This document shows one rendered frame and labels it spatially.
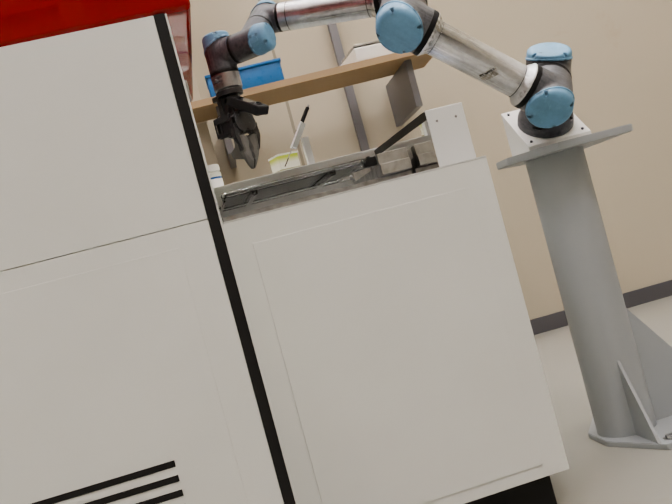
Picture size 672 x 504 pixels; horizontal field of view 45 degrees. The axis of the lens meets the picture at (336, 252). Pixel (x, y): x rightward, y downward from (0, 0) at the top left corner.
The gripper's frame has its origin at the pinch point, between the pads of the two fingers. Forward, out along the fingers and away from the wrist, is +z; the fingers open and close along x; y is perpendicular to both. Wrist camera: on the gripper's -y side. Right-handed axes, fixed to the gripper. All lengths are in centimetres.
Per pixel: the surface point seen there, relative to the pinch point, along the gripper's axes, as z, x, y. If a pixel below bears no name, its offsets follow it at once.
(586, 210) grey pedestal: 34, -56, -60
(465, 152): 13, -15, -52
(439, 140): 9, -11, -49
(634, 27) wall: -48, -304, -13
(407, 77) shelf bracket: -41, -169, 51
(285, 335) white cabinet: 42, 29, -23
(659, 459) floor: 97, -39, -69
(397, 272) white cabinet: 36, 8, -41
